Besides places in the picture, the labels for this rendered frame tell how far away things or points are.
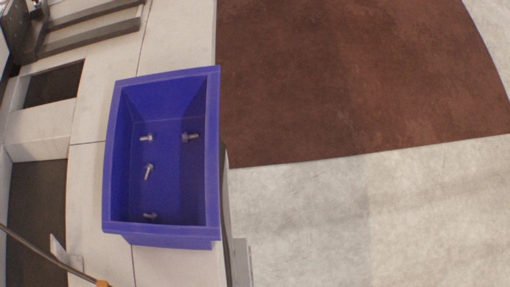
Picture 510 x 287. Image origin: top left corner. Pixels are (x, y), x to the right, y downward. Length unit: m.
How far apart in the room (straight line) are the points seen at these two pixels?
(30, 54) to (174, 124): 0.40
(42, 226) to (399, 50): 1.58
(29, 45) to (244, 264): 0.66
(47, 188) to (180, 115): 0.29
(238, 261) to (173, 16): 0.49
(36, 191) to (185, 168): 0.32
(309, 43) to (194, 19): 1.12
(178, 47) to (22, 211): 0.42
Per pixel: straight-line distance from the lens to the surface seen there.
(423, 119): 1.93
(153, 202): 0.78
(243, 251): 1.20
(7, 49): 1.05
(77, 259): 0.77
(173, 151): 0.82
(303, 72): 1.98
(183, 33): 0.96
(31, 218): 0.93
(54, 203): 0.92
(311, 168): 1.78
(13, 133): 0.97
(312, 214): 1.71
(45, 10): 1.15
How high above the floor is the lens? 1.50
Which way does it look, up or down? 55 degrees down
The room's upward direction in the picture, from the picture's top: 6 degrees counter-clockwise
